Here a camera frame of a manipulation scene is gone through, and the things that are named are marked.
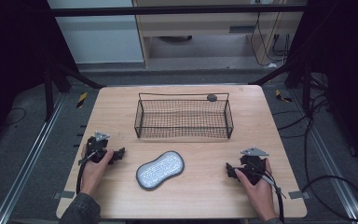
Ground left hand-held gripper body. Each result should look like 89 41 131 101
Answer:
82 131 117 164

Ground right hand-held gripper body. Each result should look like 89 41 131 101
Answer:
238 147 270 187

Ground person's left hand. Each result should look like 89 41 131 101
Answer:
79 148 116 198

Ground person's right hand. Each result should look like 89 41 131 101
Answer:
234 158 278 218

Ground grey bean-shaped sponge pad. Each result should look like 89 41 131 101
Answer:
135 150 186 191

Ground yellow black striped tape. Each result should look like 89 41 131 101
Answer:
76 91 89 110
274 89 294 104

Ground grey tape piece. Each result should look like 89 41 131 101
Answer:
52 190 76 201
288 190 311 201

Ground black metal stand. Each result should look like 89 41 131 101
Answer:
249 61 313 114
42 61 107 123

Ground white cabinet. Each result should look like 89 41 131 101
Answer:
46 0 145 65

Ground dark curtain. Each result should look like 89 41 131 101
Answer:
0 0 79 153
286 0 358 174

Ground light wooden desk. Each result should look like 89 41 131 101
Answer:
131 0 310 69

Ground left hand-held gripper cable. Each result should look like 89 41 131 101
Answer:
76 150 99 196

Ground hand-held gripper cable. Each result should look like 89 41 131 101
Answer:
252 171 287 224
76 150 99 196

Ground right hand-held gripper cable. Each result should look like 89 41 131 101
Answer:
252 171 287 224

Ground long black floor cable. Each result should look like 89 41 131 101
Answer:
275 91 358 222

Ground black wire mesh basket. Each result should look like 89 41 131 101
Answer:
133 91 235 140

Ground aluminium floor rail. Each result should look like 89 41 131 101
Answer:
0 92 67 224
291 89 358 224

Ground thin black floor cable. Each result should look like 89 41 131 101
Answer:
0 106 28 128

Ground black cables under desk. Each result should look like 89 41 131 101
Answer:
249 11 291 68

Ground black frame crossbar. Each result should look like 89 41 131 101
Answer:
48 4 308 19

